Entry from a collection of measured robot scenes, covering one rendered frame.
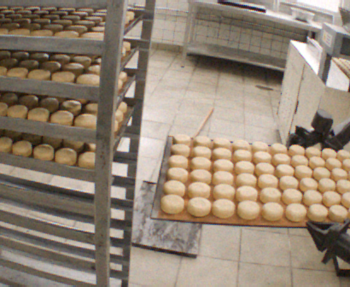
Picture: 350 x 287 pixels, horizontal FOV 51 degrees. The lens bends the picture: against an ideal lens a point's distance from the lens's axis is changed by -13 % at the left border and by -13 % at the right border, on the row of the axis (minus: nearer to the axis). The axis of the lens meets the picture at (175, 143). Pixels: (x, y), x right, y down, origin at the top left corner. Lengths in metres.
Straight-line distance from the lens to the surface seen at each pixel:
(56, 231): 0.97
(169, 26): 5.62
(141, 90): 1.19
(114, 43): 0.69
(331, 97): 2.37
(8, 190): 0.96
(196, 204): 0.90
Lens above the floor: 1.42
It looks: 27 degrees down
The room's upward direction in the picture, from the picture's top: 8 degrees clockwise
